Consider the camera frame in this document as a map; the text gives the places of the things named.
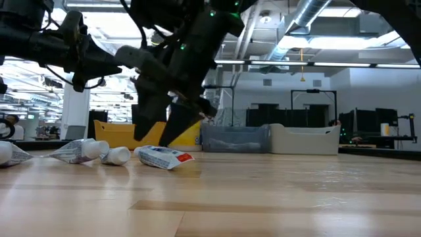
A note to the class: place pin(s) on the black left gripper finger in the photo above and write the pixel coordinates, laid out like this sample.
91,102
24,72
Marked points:
97,52
102,67

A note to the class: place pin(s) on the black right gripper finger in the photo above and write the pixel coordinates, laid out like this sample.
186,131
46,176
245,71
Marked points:
182,121
149,105

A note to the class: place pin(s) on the toothpaste tube with red patch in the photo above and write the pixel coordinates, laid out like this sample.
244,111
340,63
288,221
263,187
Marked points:
161,157

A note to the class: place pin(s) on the white toothpaste tube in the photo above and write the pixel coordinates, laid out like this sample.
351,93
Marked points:
118,156
79,150
13,154

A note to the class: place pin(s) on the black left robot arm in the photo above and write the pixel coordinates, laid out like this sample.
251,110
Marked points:
23,10

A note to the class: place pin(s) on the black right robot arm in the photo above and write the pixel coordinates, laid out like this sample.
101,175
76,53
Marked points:
394,19

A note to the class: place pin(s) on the yellow plastic bin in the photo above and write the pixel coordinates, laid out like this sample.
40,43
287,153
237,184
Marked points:
115,135

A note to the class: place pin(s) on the black cabinet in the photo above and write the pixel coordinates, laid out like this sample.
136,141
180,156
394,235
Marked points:
98,115

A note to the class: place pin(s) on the white pillar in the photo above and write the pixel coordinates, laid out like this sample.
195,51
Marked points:
75,112

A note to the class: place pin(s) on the dark grey plastic bin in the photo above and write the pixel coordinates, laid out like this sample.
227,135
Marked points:
237,135

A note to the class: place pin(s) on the green lit sign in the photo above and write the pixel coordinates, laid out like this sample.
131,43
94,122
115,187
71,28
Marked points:
31,116

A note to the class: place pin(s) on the grey laptop lid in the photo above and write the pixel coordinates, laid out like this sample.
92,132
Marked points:
75,132

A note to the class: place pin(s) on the dark low partition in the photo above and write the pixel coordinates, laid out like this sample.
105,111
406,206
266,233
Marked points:
263,116

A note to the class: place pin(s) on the linear pendant light strip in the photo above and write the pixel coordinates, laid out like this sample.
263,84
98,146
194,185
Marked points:
279,63

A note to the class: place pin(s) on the beige plastic bin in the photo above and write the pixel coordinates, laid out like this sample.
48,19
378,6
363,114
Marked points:
306,141

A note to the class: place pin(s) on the black monitor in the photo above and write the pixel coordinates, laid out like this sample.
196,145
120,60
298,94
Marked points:
365,121
388,115

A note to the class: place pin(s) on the black desk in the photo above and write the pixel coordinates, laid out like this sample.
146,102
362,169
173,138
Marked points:
378,141

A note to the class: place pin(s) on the black clamp stand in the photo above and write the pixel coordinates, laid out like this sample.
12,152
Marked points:
411,116

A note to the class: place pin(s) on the black metal bracket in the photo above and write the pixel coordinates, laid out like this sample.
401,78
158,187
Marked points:
2,86

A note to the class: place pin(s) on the black gantry frame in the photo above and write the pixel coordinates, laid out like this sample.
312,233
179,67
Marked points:
312,91

